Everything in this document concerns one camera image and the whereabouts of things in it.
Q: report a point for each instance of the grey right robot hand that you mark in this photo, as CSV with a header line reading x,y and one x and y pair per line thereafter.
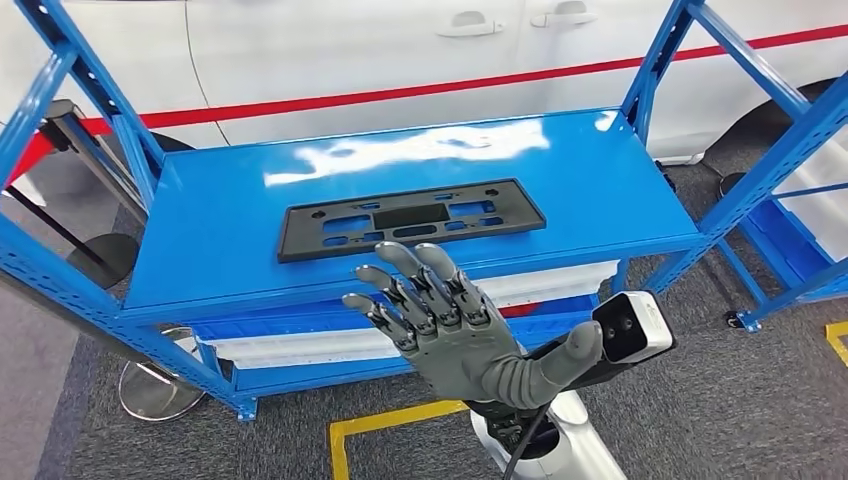
x,y
457,344

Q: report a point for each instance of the black plastic licence plate frame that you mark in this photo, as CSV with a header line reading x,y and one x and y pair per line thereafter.
x,y
305,238

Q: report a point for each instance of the red part in bin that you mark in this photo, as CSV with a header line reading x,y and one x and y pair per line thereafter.
x,y
520,310

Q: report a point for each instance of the blue metal shelf rack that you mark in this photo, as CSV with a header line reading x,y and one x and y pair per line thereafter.
x,y
218,218
795,295

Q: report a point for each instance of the red barrier belt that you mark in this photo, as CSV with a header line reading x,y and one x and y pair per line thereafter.
x,y
397,91
30,156

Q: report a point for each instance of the black ribbed wheel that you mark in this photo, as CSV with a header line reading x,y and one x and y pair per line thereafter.
x,y
664,175

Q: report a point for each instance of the chrome-base barrier stanchion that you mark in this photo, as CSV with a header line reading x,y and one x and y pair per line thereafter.
x,y
159,397

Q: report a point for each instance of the white car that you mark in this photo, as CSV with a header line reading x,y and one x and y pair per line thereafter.
x,y
331,53

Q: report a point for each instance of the black round stanchion base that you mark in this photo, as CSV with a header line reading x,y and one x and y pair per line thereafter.
x,y
732,184

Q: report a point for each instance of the thin black pole stanchion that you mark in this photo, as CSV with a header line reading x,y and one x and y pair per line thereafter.
x,y
112,262

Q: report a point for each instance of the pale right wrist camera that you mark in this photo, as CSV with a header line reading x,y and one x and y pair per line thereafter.
x,y
636,324

